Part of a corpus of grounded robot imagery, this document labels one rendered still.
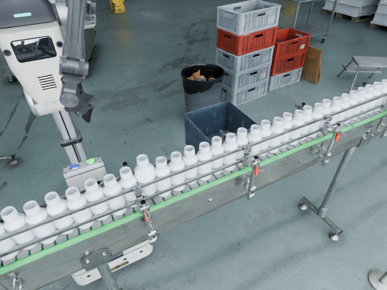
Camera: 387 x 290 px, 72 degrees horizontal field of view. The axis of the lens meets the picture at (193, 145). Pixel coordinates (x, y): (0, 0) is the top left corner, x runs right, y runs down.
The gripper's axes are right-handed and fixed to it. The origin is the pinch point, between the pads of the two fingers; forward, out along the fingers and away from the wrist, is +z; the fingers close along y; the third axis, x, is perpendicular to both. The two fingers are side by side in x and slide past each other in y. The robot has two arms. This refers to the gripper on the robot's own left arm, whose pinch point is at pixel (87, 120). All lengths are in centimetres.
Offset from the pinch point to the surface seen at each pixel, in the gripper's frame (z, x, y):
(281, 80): 149, -53, 285
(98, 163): 6.4, -12.5, -12.5
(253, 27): 60, -13, 235
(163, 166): 3.1, -36.7, -6.9
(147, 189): 9.8, -33.2, -14.0
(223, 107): 38, -34, 71
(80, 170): 6.0, -8.5, -17.9
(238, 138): 7, -56, 20
